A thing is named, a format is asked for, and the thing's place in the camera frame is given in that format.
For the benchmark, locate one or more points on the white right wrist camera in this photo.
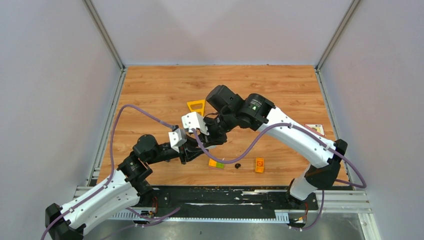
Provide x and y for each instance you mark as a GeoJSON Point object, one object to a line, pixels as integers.
{"type": "Point", "coordinates": [194, 120]}

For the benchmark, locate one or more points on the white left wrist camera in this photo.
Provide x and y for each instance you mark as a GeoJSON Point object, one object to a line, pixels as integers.
{"type": "Point", "coordinates": [177, 138]}

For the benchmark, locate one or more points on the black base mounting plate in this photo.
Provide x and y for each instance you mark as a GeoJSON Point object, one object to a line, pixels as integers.
{"type": "Point", "coordinates": [222, 201]}

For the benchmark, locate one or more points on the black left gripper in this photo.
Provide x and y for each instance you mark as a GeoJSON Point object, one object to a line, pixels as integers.
{"type": "Point", "coordinates": [190, 143]}

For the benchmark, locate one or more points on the orange arch toy block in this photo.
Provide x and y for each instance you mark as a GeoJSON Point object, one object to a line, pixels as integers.
{"type": "Point", "coordinates": [259, 165]}

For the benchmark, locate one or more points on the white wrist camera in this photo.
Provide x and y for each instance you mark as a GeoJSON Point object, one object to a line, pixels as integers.
{"type": "Point", "coordinates": [177, 138]}
{"type": "Point", "coordinates": [194, 120]}

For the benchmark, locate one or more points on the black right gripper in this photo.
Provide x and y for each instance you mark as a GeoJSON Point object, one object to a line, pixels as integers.
{"type": "Point", "coordinates": [211, 139]}

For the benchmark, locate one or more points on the yellow triangular toy block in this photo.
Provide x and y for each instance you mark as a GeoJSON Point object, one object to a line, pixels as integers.
{"type": "Point", "coordinates": [197, 106]}

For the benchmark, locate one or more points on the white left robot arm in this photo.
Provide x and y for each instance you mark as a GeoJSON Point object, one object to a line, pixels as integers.
{"type": "Point", "coordinates": [123, 188]}

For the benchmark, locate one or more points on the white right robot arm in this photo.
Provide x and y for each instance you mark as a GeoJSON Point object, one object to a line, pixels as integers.
{"type": "Point", "coordinates": [260, 114]}

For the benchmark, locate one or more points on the orange green toy brick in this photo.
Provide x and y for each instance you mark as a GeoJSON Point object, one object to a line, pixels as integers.
{"type": "Point", "coordinates": [215, 164]}

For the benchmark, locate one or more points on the white slotted cable duct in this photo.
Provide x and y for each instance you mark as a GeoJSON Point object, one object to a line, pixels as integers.
{"type": "Point", "coordinates": [280, 217]}

